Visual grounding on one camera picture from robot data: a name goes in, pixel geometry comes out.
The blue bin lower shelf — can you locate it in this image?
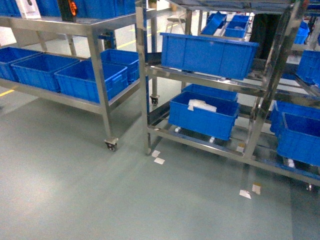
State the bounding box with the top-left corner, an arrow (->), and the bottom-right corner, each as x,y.
168,91 -> 240,141

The blue bin shelf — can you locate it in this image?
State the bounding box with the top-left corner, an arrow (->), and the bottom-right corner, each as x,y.
168,91 -> 240,141
160,32 -> 259,81

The steel rack shelf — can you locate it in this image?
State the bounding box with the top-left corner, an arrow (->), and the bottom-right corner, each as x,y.
135,0 -> 320,186

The blue bin middle shelf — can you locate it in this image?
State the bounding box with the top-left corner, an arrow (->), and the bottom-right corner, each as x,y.
160,32 -> 259,81

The steel wheeled shelf cart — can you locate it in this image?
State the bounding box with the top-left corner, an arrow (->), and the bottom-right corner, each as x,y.
0,7 -> 157,151

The white small box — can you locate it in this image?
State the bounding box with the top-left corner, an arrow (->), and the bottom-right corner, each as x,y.
16,0 -> 41,19

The blue bin on cart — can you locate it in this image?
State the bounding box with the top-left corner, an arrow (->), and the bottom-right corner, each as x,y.
54,60 -> 129,103
11,54 -> 79,93
0,47 -> 43,82

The blue bin lower right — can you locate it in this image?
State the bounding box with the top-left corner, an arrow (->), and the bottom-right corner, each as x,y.
276,113 -> 320,167

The black orange tool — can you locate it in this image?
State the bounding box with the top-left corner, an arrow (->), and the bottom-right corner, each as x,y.
57,0 -> 78,22

